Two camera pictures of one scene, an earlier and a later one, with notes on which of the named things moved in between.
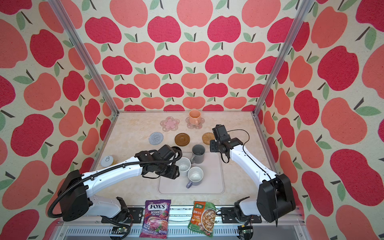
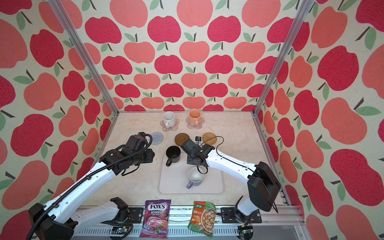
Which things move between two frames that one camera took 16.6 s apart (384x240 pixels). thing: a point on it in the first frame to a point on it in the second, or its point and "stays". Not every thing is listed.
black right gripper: [212, 146] to [188, 160]
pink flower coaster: [169, 124] stays
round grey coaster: [155, 138] stays
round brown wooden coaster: [182, 139] stays
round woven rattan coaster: [207, 137] stays
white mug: [184, 164] to [169, 118]
